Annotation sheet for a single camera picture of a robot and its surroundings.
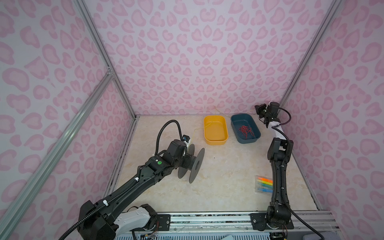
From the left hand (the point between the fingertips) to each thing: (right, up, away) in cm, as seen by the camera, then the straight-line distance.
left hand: (189, 152), depth 77 cm
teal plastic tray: (+35, +18, +33) cm, 52 cm away
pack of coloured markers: (+42, -20, +9) cm, 48 cm away
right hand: (+49, +32, +34) cm, 67 cm away
